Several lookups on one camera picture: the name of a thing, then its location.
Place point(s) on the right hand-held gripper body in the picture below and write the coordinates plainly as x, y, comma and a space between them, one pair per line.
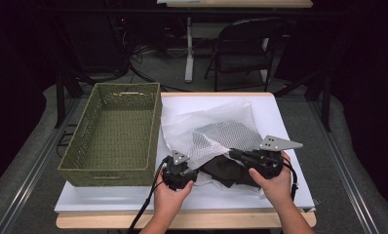
266, 162

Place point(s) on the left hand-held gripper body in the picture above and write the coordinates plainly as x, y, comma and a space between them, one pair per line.
179, 175

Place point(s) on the dark cloth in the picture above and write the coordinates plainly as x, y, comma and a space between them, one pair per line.
227, 172

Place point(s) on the white mesh laundry bag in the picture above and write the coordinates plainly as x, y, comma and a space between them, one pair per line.
195, 123

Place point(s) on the green woven basket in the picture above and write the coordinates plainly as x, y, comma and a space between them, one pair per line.
117, 136

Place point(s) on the person's left hand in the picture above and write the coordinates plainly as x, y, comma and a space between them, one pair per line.
169, 204

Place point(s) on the person's right hand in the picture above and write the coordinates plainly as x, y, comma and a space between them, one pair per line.
279, 191

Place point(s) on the white table mat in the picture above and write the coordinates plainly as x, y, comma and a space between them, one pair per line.
279, 113

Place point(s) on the black metal stand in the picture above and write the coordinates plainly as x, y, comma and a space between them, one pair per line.
60, 97
327, 104

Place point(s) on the black folding chair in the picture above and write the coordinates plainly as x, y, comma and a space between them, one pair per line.
240, 61

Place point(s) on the desk with white leg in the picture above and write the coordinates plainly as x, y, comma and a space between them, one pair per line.
189, 48

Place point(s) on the metal floor rail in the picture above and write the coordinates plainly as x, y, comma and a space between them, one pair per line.
344, 169
29, 178

